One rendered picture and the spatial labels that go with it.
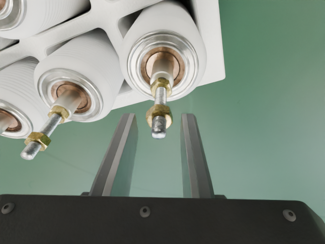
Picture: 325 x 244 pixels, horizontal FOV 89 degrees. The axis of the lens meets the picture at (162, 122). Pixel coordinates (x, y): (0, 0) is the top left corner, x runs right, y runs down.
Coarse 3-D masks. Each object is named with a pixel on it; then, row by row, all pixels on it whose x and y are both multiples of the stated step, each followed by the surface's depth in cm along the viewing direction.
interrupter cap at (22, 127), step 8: (0, 104) 21; (8, 104) 21; (0, 112) 23; (8, 112) 22; (16, 112) 22; (16, 120) 23; (24, 120) 23; (8, 128) 24; (16, 128) 24; (24, 128) 24; (32, 128) 24; (8, 136) 25; (16, 136) 25; (24, 136) 25
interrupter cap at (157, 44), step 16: (160, 32) 15; (176, 32) 15; (144, 48) 16; (160, 48) 16; (176, 48) 16; (192, 48) 16; (128, 64) 17; (144, 64) 17; (176, 64) 17; (192, 64) 17; (144, 80) 18; (176, 80) 18; (192, 80) 18; (176, 96) 20
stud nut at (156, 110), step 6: (150, 108) 12; (156, 108) 11; (162, 108) 11; (168, 108) 11; (150, 114) 11; (156, 114) 11; (162, 114) 11; (168, 114) 11; (150, 120) 11; (168, 120) 11; (150, 126) 12; (168, 126) 12
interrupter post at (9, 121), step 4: (0, 116) 22; (4, 116) 23; (8, 116) 23; (0, 120) 22; (4, 120) 22; (8, 120) 23; (0, 124) 22; (4, 124) 22; (8, 124) 23; (0, 128) 22; (4, 128) 22; (0, 132) 22
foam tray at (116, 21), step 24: (96, 0) 20; (120, 0) 20; (144, 0) 20; (192, 0) 21; (216, 0) 19; (72, 24) 21; (96, 24) 21; (120, 24) 23; (216, 24) 21; (24, 48) 24; (48, 48) 24; (216, 48) 23; (216, 72) 25; (120, 96) 29
